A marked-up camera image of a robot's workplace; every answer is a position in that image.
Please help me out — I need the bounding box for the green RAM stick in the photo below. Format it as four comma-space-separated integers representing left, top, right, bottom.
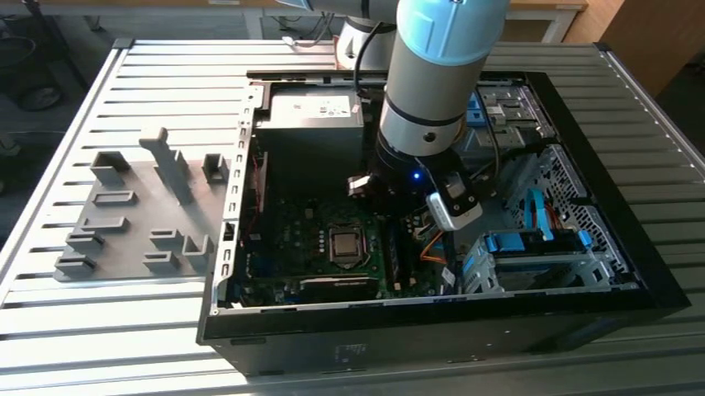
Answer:
385, 220, 401, 289

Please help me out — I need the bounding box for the installed dark RAM stick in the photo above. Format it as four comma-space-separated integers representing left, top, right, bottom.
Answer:
399, 218, 415, 285

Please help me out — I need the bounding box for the silver CPU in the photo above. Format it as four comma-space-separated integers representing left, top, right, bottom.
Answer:
334, 232, 361, 256

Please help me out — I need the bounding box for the metal CPU socket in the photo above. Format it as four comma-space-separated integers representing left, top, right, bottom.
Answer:
327, 222, 369, 270

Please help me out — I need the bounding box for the grey power supply unit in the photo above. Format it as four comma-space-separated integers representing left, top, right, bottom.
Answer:
254, 91, 382, 197

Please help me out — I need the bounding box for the tall blue disk carrier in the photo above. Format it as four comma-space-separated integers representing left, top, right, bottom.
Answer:
463, 92, 490, 128

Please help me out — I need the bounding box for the green motherboard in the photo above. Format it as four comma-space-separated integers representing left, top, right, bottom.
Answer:
242, 196, 449, 307

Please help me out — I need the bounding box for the wide blue disk carrier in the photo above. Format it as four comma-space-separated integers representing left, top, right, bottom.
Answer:
487, 232, 539, 253

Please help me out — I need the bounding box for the silver disk bay cage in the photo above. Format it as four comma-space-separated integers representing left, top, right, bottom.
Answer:
455, 82, 555, 168

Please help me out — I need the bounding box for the black graphics card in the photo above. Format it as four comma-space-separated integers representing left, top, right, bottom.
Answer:
299, 275, 382, 305

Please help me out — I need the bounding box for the silver disk bay with disk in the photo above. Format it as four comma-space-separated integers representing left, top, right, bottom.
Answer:
461, 228, 630, 295

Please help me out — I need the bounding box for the black open PC case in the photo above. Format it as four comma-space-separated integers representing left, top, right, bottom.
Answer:
196, 69, 692, 377

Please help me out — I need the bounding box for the grey parts rack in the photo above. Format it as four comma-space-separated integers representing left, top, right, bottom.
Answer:
53, 126, 232, 284

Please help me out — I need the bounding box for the wooden desk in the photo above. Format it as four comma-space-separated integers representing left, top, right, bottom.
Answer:
498, 0, 589, 45

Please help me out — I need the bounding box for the brown wooden cabinet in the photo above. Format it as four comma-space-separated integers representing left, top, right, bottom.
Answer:
563, 0, 705, 98

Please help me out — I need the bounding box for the dark wheeled cart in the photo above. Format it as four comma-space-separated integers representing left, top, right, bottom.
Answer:
0, 12, 72, 113

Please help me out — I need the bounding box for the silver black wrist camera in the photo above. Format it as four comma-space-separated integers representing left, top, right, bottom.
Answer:
425, 172, 485, 233

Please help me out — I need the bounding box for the orange wire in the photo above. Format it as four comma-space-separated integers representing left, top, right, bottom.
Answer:
419, 230, 457, 264

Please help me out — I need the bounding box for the blue flat data wire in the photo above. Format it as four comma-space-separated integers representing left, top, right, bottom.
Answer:
525, 187, 557, 243

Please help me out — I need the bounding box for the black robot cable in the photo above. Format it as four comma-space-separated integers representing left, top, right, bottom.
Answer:
354, 20, 387, 101

